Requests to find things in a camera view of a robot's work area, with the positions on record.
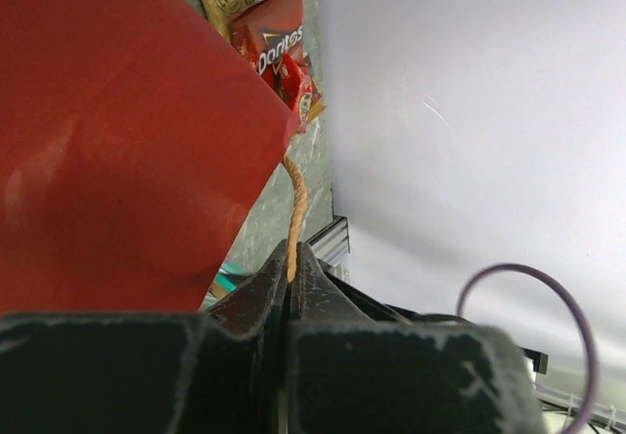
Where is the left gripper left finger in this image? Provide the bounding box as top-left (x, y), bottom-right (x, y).
top-left (1, 244), bottom-right (287, 433)

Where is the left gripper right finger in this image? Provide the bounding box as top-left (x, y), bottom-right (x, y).
top-left (288, 244), bottom-right (545, 433)

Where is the red paper bag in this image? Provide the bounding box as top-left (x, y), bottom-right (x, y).
top-left (1, 0), bottom-right (298, 313)

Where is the red Doritos nacho bag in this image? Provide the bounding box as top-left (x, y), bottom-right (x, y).
top-left (230, 0), bottom-right (305, 95)

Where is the teal snack packet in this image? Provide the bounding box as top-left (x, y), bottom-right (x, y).
top-left (208, 262), bottom-right (252, 299)

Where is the red yellow snack packet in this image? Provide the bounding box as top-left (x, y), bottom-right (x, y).
top-left (275, 54), bottom-right (324, 133)

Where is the aluminium extrusion frame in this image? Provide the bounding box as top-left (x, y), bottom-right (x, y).
top-left (307, 216), bottom-right (350, 266)

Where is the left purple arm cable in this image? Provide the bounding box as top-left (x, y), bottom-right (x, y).
top-left (457, 262), bottom-right (601, 434)

